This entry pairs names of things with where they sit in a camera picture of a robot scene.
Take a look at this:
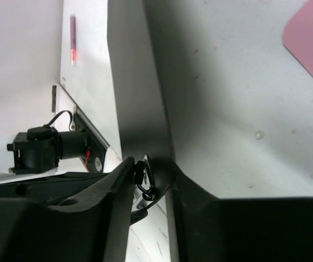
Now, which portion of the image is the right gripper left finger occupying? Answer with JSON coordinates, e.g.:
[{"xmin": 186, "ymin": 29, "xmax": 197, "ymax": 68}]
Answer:
[{"xmin": 0, "ymin": 157, "xmax": 134, "ymax": 261}]

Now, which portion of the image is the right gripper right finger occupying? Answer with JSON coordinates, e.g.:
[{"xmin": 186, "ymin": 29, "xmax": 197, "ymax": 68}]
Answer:
[{"xmin": 169, "ymin": 165, "xmax": 313, "ymax": 261}]

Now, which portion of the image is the black clipboard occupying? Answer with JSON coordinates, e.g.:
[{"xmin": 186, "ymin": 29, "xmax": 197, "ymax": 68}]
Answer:
[{"xmin": 107, "ymin": 1, "xmax": 173, "ymax": 201}]

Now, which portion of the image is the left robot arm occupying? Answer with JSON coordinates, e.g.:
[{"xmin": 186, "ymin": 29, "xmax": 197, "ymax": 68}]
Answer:
[{"xmin": 7, "ymin": 126, "xmax": 88, "ymax": 175}]

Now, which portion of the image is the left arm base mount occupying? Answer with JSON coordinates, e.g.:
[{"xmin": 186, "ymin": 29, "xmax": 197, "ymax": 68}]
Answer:
[{"xmin": 73, "ymin": 108, "xmax": 110, "ymax": 173}]

